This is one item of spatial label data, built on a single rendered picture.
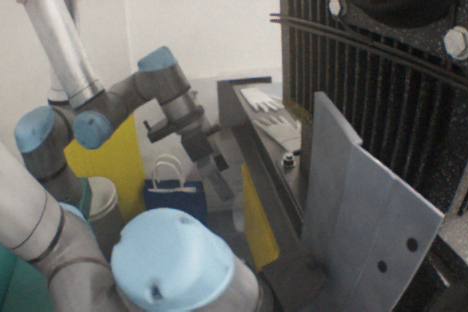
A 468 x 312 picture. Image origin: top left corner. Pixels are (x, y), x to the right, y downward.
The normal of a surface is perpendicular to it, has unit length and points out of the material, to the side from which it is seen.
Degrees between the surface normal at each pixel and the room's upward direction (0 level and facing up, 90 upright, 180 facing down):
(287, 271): 24
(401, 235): 90
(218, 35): 90
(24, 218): 82
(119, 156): 87
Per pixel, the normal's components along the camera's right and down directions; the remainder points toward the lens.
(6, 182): 0.94, -0.18
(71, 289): -0.12, -0.81
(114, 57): 0.18, 0.52
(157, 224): -0.38, -0.61
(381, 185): -0.91, 0.25
